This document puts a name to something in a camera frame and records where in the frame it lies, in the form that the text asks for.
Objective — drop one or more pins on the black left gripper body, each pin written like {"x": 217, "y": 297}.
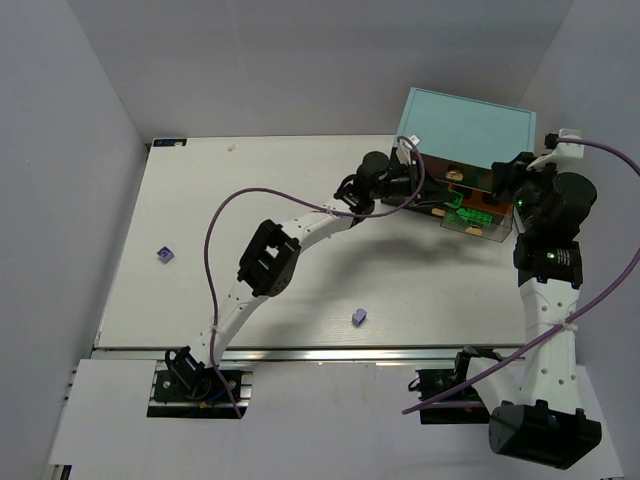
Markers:
{"x": 417, "y": 189}

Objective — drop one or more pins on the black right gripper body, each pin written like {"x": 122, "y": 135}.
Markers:
{"x": 503, "y": 176}

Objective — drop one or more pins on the green lego plate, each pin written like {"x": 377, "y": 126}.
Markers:
{"x": 475, "y": 217}

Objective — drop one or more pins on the green yellow lego cube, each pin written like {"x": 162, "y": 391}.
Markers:
{"x": 458, "y": 199}

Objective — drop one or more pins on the green long lego brick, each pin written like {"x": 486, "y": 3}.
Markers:
{"x": 456, "y": 220}

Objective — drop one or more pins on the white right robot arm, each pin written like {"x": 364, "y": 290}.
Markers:
{"x": 542, "y": 419}

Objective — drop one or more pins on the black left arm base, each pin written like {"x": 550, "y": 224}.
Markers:
{"x": 184, "y": 388}

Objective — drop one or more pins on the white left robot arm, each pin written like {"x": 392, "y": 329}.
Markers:
{"x": 268, "y": 263}

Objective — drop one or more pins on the teal drawer organizer box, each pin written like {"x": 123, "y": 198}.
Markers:
{"x": 461, "y": 138}

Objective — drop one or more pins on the lilac lego piece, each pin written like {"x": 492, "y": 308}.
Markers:
{"x": 359, "y": 316}

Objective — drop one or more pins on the dark corner label sticker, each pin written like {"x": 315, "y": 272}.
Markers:
{"x": 169, "y": 142}

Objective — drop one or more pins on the purple lego piece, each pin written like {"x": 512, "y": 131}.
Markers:
{"x": 165, "y": 254}

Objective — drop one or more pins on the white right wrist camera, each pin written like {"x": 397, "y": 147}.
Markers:
{"x": 561, "y": 147}

